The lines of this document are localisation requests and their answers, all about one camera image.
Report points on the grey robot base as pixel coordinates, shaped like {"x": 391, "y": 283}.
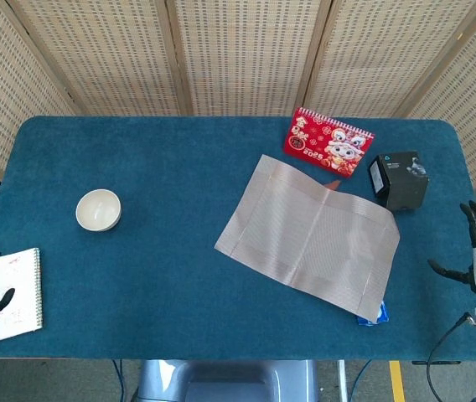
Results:
{"x": 229, "y": 381}

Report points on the brown cloth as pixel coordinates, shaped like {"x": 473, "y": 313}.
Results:
{"x": 333, "y": 185}

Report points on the white spiral notebook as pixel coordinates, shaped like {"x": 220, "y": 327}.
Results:
{"x": 20, "y": 268}

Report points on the woven bamboo folding screen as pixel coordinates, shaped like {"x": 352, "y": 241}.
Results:
{"x": 242, "y": 54}

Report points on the red desk calendar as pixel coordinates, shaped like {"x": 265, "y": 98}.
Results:
{"x": 330, "y": 140}

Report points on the black cardboard box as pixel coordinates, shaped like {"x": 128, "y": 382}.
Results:
{"x": 405, "y": 184}

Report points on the white bowl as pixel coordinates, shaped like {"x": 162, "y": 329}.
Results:
{"x": 98, "y": 209}

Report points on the beige woven placemat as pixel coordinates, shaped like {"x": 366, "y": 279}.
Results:
{"x": 305, "y": 238}

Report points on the blue and white carton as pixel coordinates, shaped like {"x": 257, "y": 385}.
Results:
{"x": 382, "y": 316}

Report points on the blue felt table cover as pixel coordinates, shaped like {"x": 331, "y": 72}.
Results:
{"x": 158, "y": 251}

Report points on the metal table leg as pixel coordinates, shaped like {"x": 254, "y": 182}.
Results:
{"x": 342, "y": 381}

